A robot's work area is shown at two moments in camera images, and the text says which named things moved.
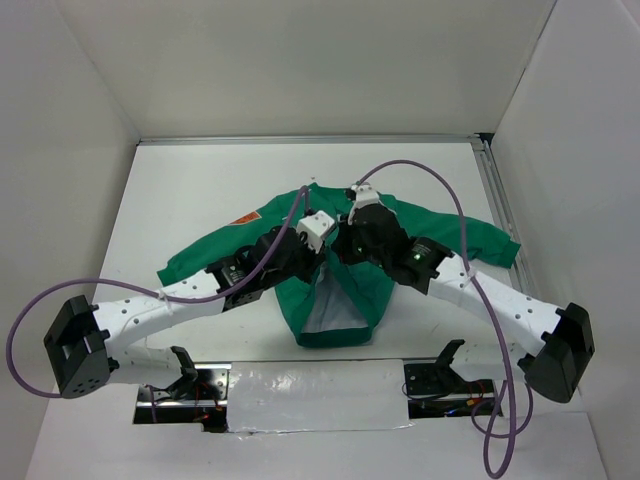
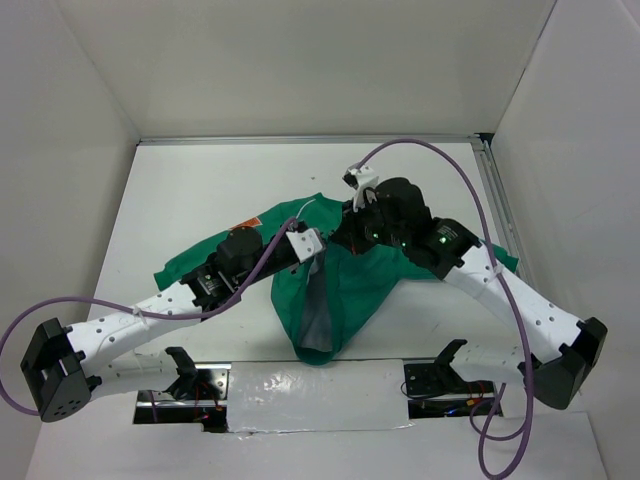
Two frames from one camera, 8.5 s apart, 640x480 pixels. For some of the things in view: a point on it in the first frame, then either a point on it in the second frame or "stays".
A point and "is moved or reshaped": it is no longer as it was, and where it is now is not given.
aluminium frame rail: x=523 y=271 stays
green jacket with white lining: x=334 y=306 is moved or reshaped
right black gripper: x=343 y=242 -> x=349 y=231
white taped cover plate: x=322 y=395 stays
